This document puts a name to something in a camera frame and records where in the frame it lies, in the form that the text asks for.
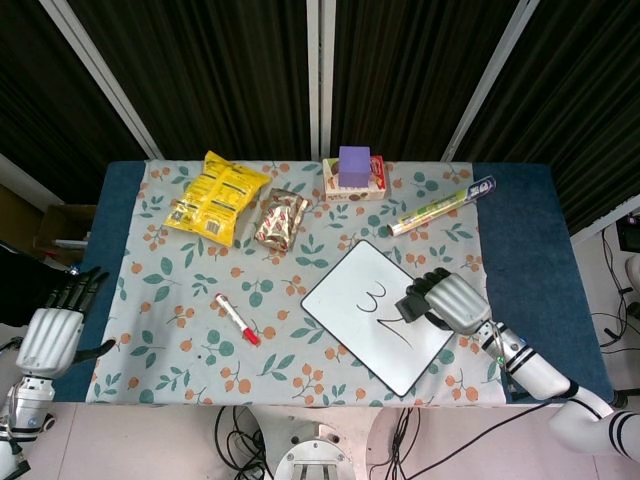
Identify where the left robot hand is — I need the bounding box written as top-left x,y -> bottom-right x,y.
14,266 -> 116,379

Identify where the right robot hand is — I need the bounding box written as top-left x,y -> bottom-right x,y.
403,267 -> 494,335

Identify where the dark grey board eraser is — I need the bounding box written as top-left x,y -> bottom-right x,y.
395,292 -> 436,323

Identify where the blue table mat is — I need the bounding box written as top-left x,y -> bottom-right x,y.
52,159 -> 615,404

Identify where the cling film roll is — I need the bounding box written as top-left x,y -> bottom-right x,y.
387,174 -> 498,239

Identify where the black-framed whiteboard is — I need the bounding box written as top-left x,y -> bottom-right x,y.
299,239 -> 456,399

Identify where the cardboard box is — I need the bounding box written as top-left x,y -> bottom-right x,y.
32,203 -> 99,266

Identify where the floral leaf-and-fruit tablecloth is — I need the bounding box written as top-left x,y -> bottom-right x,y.
84,158 -> 504,407

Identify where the cookie box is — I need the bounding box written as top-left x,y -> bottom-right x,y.
321,154 -> 390,203

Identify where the purple foam cube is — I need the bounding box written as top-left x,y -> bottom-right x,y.
338,145 -> 374,188

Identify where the dark screen device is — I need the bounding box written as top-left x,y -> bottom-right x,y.
615,214 -> 640,251

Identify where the red-capped whiteboard marker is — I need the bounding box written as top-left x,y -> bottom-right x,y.
214,292 -> 262,346

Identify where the gold foil snack bag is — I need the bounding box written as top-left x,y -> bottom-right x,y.
253,187 -> 310,253

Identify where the yellow snack bag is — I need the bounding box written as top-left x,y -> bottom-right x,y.
163,150 -> 272,248

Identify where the black pleated curtain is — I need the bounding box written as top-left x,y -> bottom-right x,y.
0,0 -> 640,236

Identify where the black floor cable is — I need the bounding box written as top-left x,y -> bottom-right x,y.
369,399 -> 551,480
214,405 -> 274,480
597,224 -> 640,351

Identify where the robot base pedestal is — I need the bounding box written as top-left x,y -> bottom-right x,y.
214,404 -> 416,480

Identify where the white slanted frame post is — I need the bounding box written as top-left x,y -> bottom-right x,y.
39,0 -> 161,160
439,0 -> 541,162

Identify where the white upright frame post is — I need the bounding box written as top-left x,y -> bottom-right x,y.
305,0 -> 335,162

